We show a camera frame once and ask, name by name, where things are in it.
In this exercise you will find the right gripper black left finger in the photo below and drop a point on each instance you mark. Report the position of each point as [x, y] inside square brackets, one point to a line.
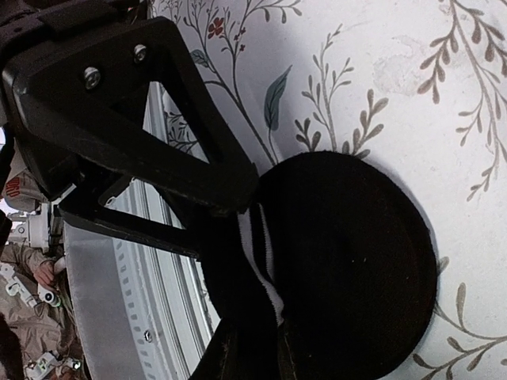
[223, 358]

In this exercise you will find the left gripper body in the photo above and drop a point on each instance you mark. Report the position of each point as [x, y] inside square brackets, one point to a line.
[26, 24]

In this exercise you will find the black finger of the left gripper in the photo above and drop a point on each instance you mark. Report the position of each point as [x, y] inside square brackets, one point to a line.
[87, 94]
[85, 208]

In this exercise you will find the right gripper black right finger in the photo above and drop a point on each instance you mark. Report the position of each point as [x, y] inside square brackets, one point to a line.
[295, 360]

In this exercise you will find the black sock with white stripes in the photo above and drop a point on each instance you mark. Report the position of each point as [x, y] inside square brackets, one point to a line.
[337, 250]

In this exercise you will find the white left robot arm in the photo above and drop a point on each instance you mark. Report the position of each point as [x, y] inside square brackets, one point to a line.
[162, 119]

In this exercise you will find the person in beige clothes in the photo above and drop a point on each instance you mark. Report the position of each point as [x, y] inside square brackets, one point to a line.
[37, 316]

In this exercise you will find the floral white table mat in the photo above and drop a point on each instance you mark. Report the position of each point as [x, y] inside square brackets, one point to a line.
[415, 88]

